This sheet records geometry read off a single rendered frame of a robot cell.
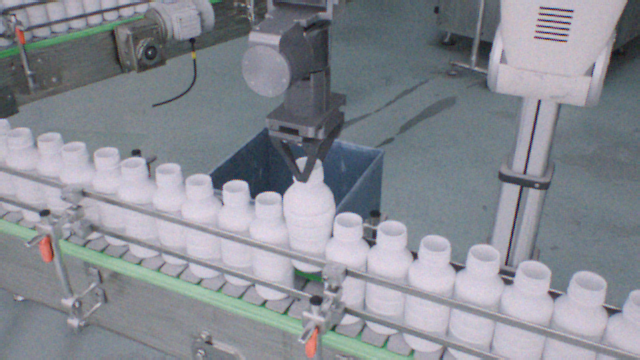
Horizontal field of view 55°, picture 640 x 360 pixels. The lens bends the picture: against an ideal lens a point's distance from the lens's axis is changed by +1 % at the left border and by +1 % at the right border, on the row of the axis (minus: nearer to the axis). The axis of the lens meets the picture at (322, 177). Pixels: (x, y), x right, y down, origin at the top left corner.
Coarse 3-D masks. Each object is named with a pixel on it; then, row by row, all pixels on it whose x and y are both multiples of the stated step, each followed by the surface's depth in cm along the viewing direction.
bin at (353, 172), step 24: (264, 144) 153; (336, 144) 146; (360, 144) 143; (216, 168) 134; (240, 168) 144; (264, 168) 155; (288, 168) 156; (336, 168) 149; (360, 168) 146; (216, 192) 127; (264, 192) 158; (336, 192) 153; (360, 192) 132; (360, 216) 136
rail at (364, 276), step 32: (192, 224) 89; (192, 256) 93; (288, 256) 84; (416, 256) 84; (288, 288) 87; (416, 288) 77; (384, 320) 82; (512, 320) 73; (480, 352) 78; (608, 352) 69
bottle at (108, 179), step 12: (96, 156) 95; (108, 156) 98; (120, 156) 98; (96, 168) 96; (108, 168) 96; (120, 168) 97; (96, 180) 97; (108, 180) 96; (120, 180) 97; (96, 192) 98; (108, 192) 97; (108, 204) 98; (108, 216) 99; (120, 216) 99; (108, 228) 101; (120, 228) 100; (108, 240) 102; (120, 240) 102
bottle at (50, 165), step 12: (48, 144) 99; (60, 144) 101; (48, 156) 100; (60, 156) 101; (48, 168) 101; (60, 168) 101; (60, 180) 102; (48, 192) 103; (60, 192) 103; (48, 204) 105; (60, 204) 104
